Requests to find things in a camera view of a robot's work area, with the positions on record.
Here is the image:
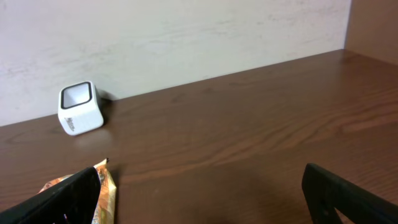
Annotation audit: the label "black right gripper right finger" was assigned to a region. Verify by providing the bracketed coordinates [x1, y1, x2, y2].
[302, 163, 397, 224]

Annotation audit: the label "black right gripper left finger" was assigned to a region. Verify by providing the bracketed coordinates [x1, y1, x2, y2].
[1, 167, 101, 223]

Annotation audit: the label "orange snack bag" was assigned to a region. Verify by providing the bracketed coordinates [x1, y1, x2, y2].
[40, 158, 116, 224]

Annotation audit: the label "white barcode scanner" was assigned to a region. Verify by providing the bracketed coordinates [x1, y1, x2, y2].
[58, 81, 104, 136]

